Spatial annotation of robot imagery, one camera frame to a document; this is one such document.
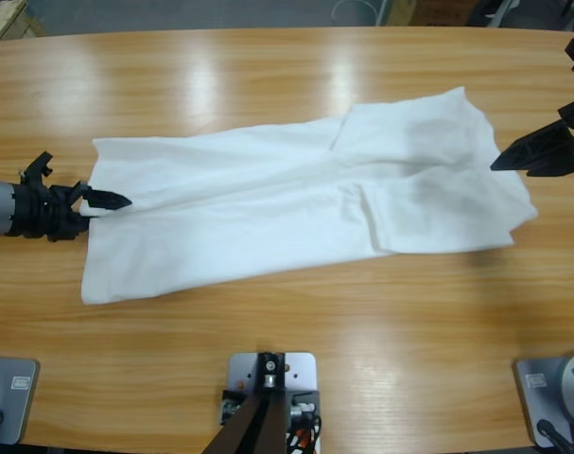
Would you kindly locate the light wooden pallet stack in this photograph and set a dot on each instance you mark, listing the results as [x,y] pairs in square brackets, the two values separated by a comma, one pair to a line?
[7,19]

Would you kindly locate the grey metal stand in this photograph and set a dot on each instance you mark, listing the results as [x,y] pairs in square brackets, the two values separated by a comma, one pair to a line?
[499,12]

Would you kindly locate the dark grey chair base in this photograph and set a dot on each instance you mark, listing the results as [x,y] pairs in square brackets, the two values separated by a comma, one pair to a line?
[572,16]

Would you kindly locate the white mount block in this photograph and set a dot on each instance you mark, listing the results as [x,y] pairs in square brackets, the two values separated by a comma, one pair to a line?
[300,373]

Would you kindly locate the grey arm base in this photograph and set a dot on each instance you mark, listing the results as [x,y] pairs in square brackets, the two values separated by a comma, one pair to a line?
[537,392]
[12,402]

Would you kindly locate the dark post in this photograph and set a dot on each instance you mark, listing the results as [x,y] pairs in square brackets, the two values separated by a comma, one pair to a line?
[260,425]

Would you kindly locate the light brown cardboard box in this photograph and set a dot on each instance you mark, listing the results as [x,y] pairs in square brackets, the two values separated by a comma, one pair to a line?
[400,12]

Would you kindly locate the dark brown cardboard box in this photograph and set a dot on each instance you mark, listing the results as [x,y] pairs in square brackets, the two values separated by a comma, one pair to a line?
[440,9]

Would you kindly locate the white T-shirt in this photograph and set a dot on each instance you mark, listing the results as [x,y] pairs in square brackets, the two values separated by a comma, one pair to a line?
[291,198]

